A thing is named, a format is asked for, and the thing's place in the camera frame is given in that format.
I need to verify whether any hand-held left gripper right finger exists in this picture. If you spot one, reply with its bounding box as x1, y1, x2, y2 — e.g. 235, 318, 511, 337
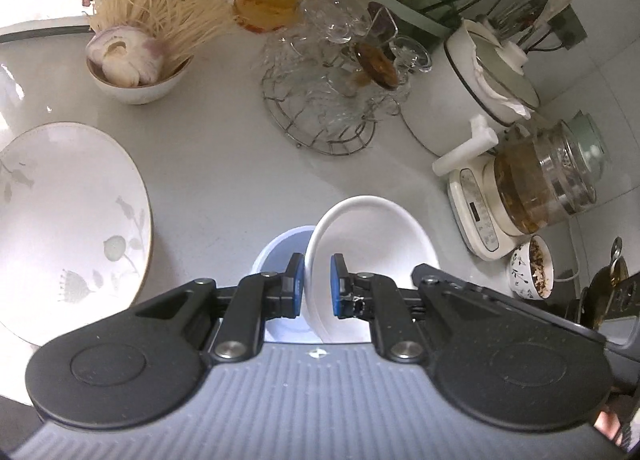
330, 252, 607, 363

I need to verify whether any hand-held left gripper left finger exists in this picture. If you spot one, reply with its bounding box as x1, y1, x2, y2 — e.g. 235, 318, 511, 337
134, 252, 306, 363

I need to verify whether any pale blue bowl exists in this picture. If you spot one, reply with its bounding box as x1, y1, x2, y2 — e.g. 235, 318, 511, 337
250, 225, 327, 344

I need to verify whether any plain white bowl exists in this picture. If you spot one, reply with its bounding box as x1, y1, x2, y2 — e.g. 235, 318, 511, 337
304, 195, 444, 346

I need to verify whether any large leaf-print white plate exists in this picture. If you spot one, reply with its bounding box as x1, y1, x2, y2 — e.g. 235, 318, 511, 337
0, 122, 154, 347

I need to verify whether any person's right hand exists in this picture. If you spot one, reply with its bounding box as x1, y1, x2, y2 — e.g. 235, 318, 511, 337
591, 407, 626, 445

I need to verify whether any glass electric kettle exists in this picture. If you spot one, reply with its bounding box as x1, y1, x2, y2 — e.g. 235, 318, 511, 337
432, 117, 532, 263

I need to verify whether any small leaf-print bowl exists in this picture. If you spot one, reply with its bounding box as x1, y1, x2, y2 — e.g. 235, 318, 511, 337
508, 234, 555, 301

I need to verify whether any white pot with lid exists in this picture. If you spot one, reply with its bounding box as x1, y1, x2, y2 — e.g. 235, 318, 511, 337
400, 17, 544, 159

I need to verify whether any small white bowl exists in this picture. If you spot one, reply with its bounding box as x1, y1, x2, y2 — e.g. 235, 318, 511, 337
86, 52, 197, 106

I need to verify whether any pile of clear glassware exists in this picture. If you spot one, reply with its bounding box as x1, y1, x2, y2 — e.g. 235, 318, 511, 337
261, 0, 434, 126

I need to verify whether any brass ladle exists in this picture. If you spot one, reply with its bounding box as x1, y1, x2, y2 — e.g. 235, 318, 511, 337
591, 237, 632, 327

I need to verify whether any green utensil holder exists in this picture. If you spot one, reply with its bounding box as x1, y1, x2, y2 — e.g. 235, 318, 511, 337
375, 0, 457, 42

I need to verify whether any purple garlic bulb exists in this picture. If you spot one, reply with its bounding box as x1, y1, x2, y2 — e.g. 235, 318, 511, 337
85, 26, 166, 89

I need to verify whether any white plastic tray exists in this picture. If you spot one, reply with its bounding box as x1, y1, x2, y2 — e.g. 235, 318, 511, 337
0, 0, 99, 32

